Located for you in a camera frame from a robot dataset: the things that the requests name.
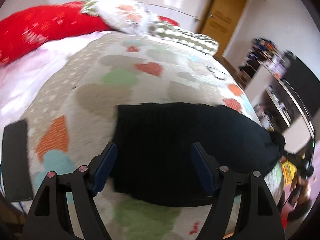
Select white floral pillow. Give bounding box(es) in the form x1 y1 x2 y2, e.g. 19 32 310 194
81 0 159 36

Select pink bed sheet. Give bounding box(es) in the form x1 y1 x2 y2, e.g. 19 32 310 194
1 31 110 133

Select white tv cabinet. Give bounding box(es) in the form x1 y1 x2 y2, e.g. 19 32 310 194
245 63 315 153

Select wooden door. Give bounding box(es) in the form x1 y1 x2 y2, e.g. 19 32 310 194
196 0 247 57

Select person's right hand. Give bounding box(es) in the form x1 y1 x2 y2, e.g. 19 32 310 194
291 172 312 205

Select long red pillow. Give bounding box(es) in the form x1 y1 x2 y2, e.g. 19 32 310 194
1 1 178 66

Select black smartphone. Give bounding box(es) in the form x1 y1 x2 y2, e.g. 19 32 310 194
1 119 34 202

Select black pants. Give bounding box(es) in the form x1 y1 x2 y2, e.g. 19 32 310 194
111 102 285 207

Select black television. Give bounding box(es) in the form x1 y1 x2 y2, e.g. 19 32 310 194
282 50 320 118

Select shoe rack with shoes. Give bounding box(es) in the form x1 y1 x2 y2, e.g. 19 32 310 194
237 37 283 88

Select heart pattern quilted bedspread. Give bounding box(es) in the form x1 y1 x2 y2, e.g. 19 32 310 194
18 31 286 240

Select olive cloud pattern bolster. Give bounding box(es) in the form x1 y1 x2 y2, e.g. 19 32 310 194
149 21 219 56

